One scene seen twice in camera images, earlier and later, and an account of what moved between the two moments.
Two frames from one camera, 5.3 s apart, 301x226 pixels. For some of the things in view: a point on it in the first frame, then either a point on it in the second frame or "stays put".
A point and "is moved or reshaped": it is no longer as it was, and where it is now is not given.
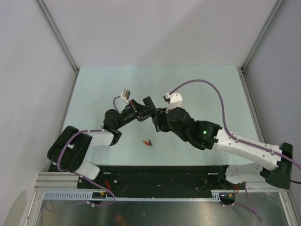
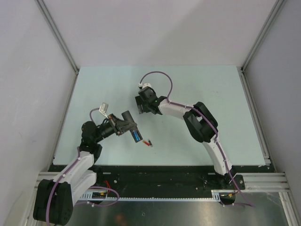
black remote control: (148, 102) is moved or reshaped
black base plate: (160, 181) stays put
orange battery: (146, 142) stays put
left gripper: (139, 108) to (121, 126)
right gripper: (157, 120) to (139, 102)
